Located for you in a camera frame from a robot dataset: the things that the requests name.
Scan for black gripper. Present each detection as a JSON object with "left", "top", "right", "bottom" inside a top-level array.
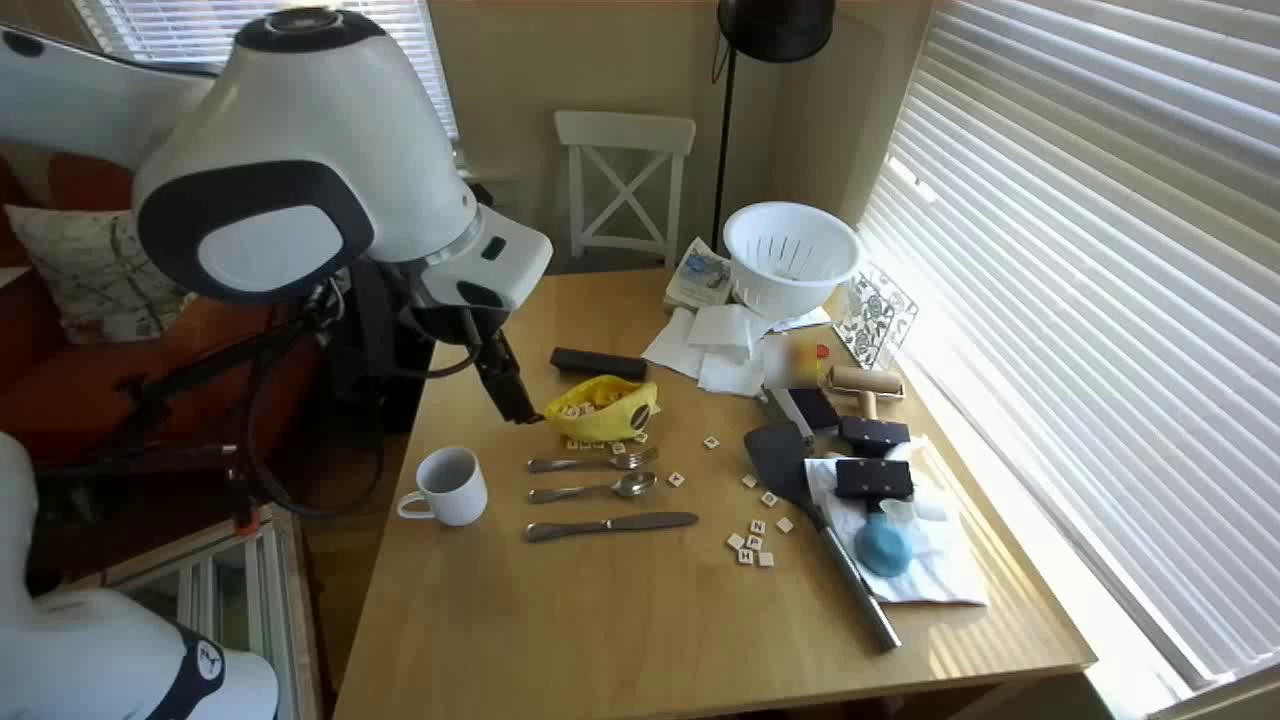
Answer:
[{"left": 413, "top": 297, "right": 541, "bottom": 426}]

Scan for white ceramic mug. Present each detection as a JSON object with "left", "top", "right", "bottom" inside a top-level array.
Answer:
[{"left": 397, "top": 450, "right": 488, "bottom": 528}]

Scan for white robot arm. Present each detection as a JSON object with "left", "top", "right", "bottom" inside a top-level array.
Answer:
[{"left": 0, "top": 9, "right": 552, "bottom": 426}]

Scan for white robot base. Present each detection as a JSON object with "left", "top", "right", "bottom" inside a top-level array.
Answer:
[{"left": 0, "top": 435, "right": 281, "bottom": 720}]

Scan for black remote control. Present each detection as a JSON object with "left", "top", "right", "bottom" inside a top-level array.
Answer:
[{"left": 552, "top": 348, "right": 648, "bottom": 381}]

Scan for silver table knife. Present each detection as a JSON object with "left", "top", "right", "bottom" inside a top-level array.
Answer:
[{"left": 522, "top": 514, "right": 701, "bottom": 546}]

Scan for silver spoon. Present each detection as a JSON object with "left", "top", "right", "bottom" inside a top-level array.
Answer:
[{"left": 522, "top": 474, "right": 653, "bottom": 505}]

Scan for white paper napkins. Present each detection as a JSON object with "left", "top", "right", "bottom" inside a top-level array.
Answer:
[{"left": 643, "top": 304, "right": 783, "bottom": 396}]

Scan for blue white packet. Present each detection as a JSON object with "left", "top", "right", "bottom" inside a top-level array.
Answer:
[{"left": 663, "top": 240, "right": 731, "bottom": 308}]

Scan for white wooden chair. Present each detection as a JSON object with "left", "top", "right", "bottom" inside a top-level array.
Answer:
[{"left": 552, "top": 108, "right": 695, "bottom": 265}]

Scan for orange sofa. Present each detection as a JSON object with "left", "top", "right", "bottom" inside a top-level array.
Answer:
[{"left": 0, "top": 158, "right": 321, "bottom": 464}]

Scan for black spatula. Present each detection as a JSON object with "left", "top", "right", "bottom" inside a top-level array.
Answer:
[{"left": 742, "top": 426, "right": 898, "bottom": 652}]

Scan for red yellow small toys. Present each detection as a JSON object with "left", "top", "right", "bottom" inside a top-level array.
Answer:
[{"left": 787, "top": 338, "right": 832, "bottom": 377}]

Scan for white colander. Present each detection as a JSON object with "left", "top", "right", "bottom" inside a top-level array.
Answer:
[{"left": 718, "top": 199, "right": 859, "bottom": 320}]

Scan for black box on cloth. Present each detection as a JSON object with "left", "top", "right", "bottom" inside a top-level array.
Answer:
[{"left": 836, "top": 456, "right": 917, "bottom": 505}]

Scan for small black box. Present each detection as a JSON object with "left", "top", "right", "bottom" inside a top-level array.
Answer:
[{"left": 841, "top": 418, "right": 908, "bottom": 456}]

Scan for patterned clear packet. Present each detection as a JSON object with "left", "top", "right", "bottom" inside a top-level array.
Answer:
[{"left": 836, "top": 269, "right": 917, "bottom": 368}]

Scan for blue ball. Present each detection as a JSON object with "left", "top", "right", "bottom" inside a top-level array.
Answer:
[{"left": 855, "top": 516, "right": 912, "bottom": 575}]

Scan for patterned white cushion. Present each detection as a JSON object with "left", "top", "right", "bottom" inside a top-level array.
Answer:
[{"left": 2, "top": 203, "right": 185, "bottom": 343}]

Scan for black floor lamp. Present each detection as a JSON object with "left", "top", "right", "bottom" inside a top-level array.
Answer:
[{"left": 710, "top": 0, "right": 836, "bottom": 248}]

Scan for white cloth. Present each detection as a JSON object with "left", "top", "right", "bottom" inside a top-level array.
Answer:
[{"left": 804, "top": 456, "right": 989, "bottom": 610}]

